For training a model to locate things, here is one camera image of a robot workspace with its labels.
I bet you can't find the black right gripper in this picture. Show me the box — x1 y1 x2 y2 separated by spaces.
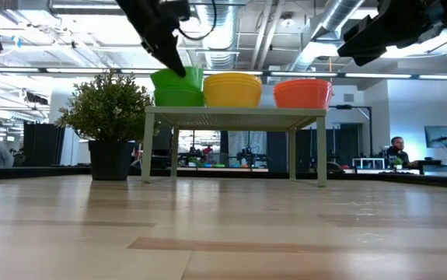
337 0 447 67

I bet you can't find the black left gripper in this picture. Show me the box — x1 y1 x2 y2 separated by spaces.
116 0 191 78

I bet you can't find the green plant in black pot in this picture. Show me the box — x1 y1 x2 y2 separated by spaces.
55 68 156 181

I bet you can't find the long ceiling light strip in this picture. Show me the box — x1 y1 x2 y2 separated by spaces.
0 66 447 81

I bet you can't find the pale green metal shelf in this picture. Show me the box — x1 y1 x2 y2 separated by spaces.
141 105 328 188

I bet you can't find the person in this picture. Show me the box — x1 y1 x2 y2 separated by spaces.
381 135 419 170

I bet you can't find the computer monitor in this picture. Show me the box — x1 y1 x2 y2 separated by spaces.
424 124 447 149

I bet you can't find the black desk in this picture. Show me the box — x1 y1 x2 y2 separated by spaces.
417 158 447 177

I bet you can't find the black cabinet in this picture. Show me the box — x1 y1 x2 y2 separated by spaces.
23 122 66 167

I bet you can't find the slanted silver ceiling duct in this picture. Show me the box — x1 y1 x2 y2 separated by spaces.
289 0 367 72

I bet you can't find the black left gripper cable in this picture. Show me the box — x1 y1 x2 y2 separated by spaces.
176 0 218 42

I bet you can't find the round silver ceiling duct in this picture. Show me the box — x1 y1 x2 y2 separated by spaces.
194 0 242 70

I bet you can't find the white wire rack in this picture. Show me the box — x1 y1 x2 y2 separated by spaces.
351 156 386 170

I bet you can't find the black aluminium rig frame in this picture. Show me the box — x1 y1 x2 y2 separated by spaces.
0 165 447 191

